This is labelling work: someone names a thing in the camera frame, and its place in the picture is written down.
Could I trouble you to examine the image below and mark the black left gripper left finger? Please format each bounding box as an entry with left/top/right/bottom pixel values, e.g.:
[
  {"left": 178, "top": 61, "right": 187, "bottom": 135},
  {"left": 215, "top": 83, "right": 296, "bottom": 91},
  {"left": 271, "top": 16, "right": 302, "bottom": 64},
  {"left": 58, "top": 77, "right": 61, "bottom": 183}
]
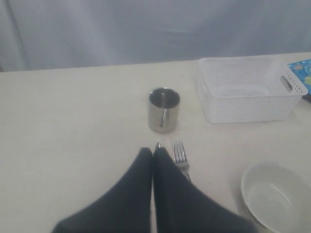
[{"left": 53, "top": 148, "right": 153, "bottom": 233}]

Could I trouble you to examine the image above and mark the metal cup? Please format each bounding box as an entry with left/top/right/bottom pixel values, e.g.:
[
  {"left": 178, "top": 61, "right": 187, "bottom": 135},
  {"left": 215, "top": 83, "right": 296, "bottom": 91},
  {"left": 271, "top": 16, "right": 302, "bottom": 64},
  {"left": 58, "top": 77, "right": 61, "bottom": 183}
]
[{"left": 148, "top": 87, "right": 181, "bottom": 133}]

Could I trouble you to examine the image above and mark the brown round plate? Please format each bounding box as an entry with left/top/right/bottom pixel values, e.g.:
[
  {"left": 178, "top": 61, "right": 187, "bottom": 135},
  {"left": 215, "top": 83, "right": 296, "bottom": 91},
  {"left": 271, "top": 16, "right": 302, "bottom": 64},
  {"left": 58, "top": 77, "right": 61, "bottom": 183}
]
[{"left": 302, "top": 95, "right": 311, "bottom": 103}]

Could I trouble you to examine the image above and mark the clear glass bowl with flowers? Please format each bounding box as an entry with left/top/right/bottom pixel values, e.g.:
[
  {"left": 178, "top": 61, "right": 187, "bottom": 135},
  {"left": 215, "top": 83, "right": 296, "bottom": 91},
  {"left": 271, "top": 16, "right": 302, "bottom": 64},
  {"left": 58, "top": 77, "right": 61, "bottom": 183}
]
[{"left": 241, "top": 162, "right": 311, "bottom": 233}]

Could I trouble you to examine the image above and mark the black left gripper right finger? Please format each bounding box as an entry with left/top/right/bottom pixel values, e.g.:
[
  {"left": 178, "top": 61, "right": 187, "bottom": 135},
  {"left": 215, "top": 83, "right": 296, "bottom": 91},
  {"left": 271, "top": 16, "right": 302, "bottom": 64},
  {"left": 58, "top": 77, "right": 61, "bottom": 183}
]
[{"left": 153, "top": 148, "right": 257, "bottom": 233}]

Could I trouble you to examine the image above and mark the blue chips bag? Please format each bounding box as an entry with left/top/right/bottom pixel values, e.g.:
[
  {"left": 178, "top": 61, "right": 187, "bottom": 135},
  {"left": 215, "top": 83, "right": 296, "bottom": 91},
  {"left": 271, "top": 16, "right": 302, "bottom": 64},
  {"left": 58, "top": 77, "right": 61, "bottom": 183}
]
[{"left": 288, "top": 59, "right": 311, "bottom": 95}]

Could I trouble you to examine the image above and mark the silver fork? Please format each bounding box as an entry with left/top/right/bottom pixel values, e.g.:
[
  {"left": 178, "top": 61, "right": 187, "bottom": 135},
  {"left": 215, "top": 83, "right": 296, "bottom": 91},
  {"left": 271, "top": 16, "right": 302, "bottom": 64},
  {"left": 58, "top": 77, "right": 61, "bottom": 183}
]
[{"left": 172, "top": 139, "right": 191, "bottom": 182}]

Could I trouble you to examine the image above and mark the white perforated plastic basket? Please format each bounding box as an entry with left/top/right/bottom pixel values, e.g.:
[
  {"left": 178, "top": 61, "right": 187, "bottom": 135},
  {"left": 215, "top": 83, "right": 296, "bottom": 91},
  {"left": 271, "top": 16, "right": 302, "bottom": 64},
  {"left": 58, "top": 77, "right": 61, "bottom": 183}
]
[{"left": 196, "top": 56, "right": 308, "bottom": 123}]

